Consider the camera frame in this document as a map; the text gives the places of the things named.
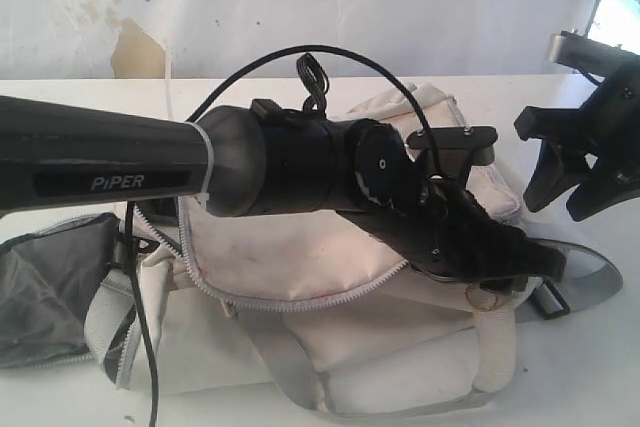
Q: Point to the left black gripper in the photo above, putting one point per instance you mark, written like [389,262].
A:
[451,238]

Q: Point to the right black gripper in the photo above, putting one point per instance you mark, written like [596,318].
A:
[609,122]

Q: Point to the white fabric zipper bag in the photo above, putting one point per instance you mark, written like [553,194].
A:
[161,294]

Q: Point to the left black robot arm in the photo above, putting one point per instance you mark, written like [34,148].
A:
[55,155]

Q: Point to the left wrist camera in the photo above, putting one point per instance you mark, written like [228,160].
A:
[458,149]

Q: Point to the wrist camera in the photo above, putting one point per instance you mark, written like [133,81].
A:
[586,55]
[458,149]

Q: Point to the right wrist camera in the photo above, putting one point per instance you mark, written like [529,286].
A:
[586,55]

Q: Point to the beige tape patch on wall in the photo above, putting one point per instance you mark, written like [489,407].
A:
[137,55]

